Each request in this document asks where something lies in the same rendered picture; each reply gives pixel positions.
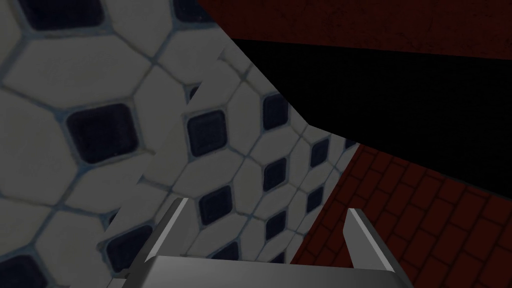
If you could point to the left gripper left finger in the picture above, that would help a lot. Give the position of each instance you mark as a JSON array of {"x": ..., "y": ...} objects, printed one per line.
[{"x": 166, "y": 236}]

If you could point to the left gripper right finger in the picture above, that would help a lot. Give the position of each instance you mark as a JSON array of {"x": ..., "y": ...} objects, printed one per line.
[{"x": 366, "y": 244}]

